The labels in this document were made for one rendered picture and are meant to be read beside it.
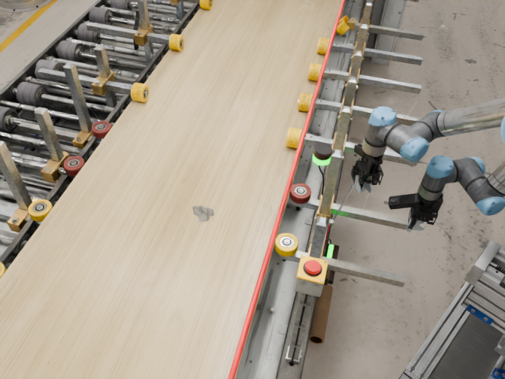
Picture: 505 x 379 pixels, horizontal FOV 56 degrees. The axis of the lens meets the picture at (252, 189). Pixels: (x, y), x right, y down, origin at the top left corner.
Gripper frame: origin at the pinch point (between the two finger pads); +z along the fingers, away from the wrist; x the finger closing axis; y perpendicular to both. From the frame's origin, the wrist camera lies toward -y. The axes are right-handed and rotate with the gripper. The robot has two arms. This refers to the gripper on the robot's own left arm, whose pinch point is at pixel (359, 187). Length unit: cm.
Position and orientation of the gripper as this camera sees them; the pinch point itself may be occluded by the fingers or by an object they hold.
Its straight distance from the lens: 174.7
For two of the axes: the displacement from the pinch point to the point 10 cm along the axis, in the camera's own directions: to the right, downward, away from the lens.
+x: 10.0, -0.4, 0.8
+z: -0.3, 6.8, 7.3
